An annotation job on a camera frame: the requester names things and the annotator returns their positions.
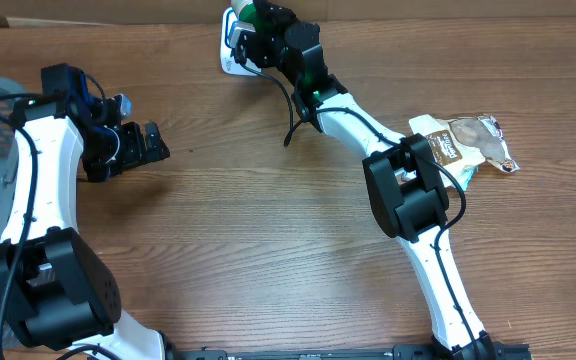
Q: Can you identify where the green lid jar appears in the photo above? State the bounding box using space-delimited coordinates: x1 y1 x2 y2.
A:
231 0 264 32

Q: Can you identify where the brown pancake snack bag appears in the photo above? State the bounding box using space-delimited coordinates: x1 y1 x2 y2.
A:
409 114 520 174

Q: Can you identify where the light green snack bag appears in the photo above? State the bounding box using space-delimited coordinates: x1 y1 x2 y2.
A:
397 168 477 191

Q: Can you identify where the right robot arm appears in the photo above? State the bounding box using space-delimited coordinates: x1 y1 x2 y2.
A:
229 0 499 359

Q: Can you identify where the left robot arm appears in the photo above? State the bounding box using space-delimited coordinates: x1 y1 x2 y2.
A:
0 63 178 359

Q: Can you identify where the white barcode scanner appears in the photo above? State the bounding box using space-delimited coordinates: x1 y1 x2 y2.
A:
220 6 261 76

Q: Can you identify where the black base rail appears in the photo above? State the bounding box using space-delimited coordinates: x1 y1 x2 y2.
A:
175 342 533 360

